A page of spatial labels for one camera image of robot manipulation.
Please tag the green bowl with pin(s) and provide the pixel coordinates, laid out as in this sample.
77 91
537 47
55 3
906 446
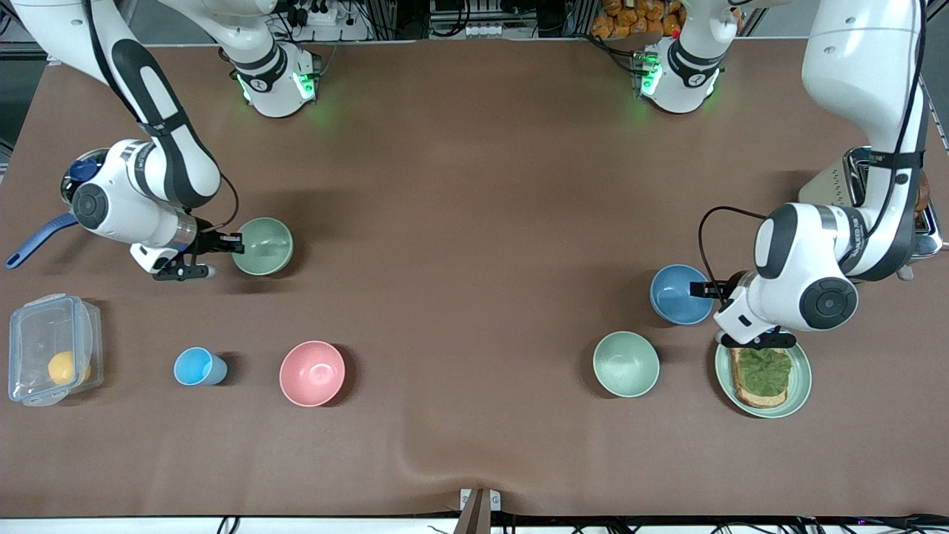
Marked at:
268 248
626 363

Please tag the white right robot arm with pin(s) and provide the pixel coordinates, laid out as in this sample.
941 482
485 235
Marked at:
163 170

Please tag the beige chrome toaster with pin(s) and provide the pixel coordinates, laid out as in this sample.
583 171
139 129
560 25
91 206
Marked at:
834 189

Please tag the metal table edge bracket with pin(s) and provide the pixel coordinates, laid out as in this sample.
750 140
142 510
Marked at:
480 504

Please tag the orange snack bag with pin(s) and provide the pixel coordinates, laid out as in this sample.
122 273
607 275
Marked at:
630 18

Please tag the glass lid blue knob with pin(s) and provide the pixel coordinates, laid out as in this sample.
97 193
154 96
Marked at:
80 170

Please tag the green lettuce leaf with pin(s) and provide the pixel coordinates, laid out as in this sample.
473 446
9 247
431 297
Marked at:
764 371

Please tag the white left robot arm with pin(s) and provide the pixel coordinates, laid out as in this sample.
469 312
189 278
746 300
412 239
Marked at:
808 282

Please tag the clear plastic food container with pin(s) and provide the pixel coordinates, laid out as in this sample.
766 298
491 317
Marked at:
37 334

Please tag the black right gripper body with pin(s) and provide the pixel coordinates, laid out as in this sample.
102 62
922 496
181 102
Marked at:
207 242

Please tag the brown toast slice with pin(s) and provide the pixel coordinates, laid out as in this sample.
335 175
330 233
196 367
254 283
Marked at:
924 194

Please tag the pink bowl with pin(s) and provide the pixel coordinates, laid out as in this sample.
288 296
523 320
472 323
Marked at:
312 373

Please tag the yellow lemon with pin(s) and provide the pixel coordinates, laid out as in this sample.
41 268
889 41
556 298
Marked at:
65 368

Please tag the white power strip with plugs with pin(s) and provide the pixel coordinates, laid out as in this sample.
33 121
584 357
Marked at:
315 15

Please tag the toasted bread slice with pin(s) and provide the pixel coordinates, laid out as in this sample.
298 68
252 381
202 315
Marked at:
756 400

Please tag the blue bowl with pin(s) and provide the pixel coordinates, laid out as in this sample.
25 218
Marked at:
673 297

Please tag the metal corner bracket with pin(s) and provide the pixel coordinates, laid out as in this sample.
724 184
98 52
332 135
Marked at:
55 59

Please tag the brown table cloth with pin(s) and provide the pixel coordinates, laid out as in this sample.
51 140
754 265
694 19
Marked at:
474 148

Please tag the green plate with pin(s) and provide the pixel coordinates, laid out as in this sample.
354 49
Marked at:
799 386

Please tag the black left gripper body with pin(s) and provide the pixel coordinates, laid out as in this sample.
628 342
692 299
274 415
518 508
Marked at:
730 286

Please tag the light blue cup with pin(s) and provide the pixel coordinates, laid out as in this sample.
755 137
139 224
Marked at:
194 366

